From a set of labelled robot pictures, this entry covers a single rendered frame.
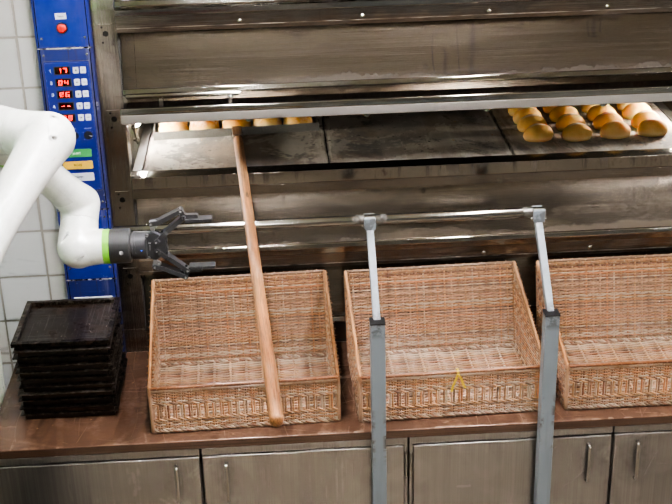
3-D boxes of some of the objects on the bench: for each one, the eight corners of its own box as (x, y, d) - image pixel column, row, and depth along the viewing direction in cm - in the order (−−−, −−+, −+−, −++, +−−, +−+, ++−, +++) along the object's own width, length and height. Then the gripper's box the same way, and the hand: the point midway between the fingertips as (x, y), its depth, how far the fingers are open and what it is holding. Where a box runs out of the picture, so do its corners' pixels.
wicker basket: (156, 354, 405) (148, 277, 394) (330, 343, 409) (327, 266, 398) (149, 436, 361) (140, 352, 350) (343, 423, 365) (341, 339, 353)
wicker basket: (342, 344, 408) (340, 267, 397) (513, 334, 412) (516, 258, 400) (357, 424, 364) (355, 340, 352) (548, 412, 367) (553, 329, 356)
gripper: (129, 196, 331) (211, 192, 331) (137, 281, 341) (217, 278, 342) (126, 207, 324) (210, 203, 325) (135, 293, 334) (216, 290, 335)
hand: (209, 242), depth 333 cm, fingers open, 13 cm apart
